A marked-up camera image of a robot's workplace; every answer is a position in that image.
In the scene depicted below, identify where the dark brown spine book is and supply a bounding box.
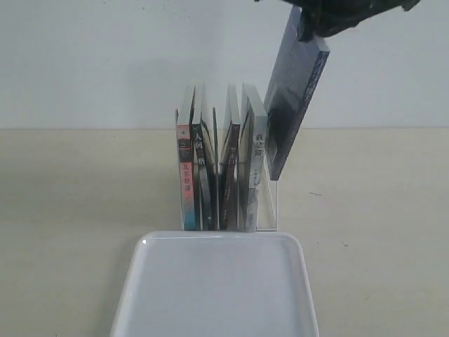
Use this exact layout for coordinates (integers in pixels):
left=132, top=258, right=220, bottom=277
left=220, top=84, right=241, bottom=230

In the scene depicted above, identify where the black spine white text book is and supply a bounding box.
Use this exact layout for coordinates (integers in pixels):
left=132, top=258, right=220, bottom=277
left=191, top=83, right=215, bottom=231

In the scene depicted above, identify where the clear acrylic book rack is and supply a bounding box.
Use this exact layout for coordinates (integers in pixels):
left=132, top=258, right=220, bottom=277
left=175, top=110, right=279, bottom=232

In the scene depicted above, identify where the white grey spine book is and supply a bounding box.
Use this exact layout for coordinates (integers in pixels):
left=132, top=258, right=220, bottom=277
left=239, top=84, right=268, bottom=232

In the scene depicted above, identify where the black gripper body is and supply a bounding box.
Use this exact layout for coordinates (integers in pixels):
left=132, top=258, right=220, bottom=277
left=286, top=0, right=420, bottom=37

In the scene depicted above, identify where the white plastic tray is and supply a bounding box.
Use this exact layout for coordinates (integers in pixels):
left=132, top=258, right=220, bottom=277
left=110, top=231, right=319, bottom=336

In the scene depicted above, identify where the dark blue cover book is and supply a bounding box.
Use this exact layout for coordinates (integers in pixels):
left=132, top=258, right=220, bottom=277
left=264, top=6, right=330, bottom=180

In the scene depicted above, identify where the pink and teal spine book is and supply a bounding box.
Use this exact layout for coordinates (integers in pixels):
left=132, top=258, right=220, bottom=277
left=176, top=84, right=196, bottom=231

